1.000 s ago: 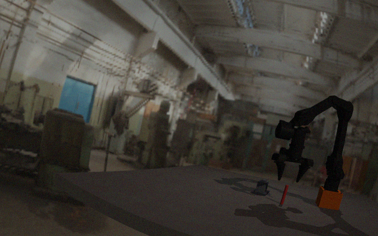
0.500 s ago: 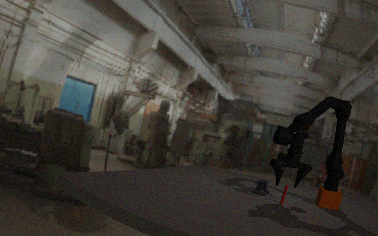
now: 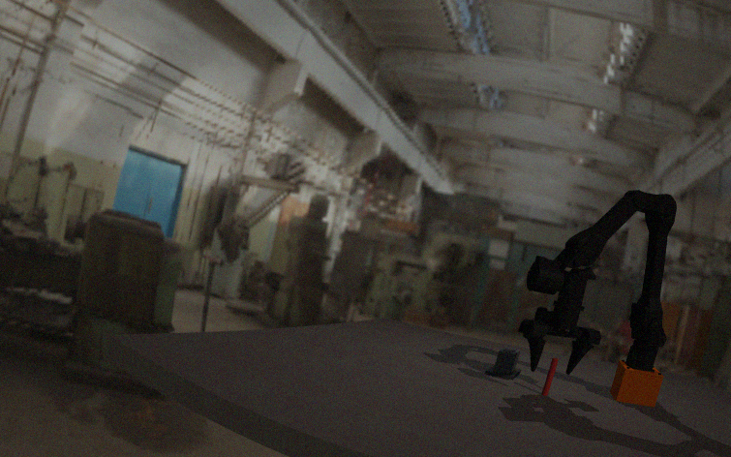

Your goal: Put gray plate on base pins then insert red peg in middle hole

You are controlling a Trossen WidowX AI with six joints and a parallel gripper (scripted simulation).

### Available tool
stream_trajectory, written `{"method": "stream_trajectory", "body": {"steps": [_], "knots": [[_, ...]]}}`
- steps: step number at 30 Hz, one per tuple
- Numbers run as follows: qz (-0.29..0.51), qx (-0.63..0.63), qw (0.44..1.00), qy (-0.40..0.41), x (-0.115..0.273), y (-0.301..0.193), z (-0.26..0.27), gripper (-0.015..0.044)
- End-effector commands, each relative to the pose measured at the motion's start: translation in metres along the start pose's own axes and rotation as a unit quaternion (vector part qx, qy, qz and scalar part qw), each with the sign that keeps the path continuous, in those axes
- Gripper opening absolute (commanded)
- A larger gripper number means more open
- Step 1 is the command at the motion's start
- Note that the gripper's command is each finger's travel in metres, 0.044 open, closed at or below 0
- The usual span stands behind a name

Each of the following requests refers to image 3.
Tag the red peg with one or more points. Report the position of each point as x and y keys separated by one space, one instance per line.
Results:
x=550 y=376

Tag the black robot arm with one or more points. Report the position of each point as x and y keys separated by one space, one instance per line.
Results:
x=549 y=276

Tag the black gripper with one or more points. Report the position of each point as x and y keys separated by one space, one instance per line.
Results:
x=565 y=318

